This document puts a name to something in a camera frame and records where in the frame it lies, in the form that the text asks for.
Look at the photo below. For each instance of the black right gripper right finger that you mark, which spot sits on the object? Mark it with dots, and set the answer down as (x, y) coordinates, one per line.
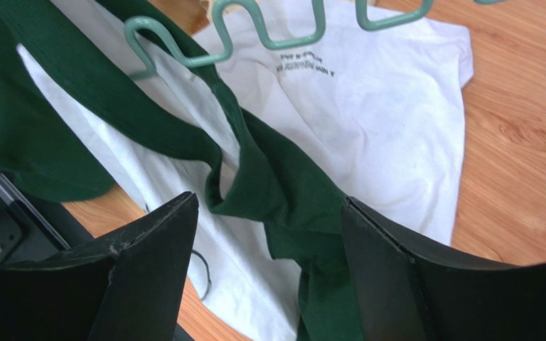
(410, 287)

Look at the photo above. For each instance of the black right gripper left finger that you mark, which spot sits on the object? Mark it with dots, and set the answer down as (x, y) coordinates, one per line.
(125, 285)

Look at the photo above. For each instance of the green and white t-shirt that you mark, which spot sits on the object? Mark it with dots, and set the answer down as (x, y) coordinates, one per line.
(271, 142)

